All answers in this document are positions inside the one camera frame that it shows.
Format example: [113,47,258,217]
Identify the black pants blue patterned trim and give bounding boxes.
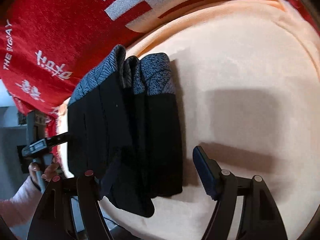
[67,45,183,218]

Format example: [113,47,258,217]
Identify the pink sleeve left forearm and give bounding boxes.
[1,176,42,228]

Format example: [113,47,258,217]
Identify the person's left hand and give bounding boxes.
[28,158,60,186]

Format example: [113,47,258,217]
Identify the red sofa cover white characters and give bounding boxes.
[0,0,320,160]

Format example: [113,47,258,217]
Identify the peach cushion cover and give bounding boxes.
[56,0,320,240]

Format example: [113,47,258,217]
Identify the grey metal shelf frame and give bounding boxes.
[17,110,47,145]

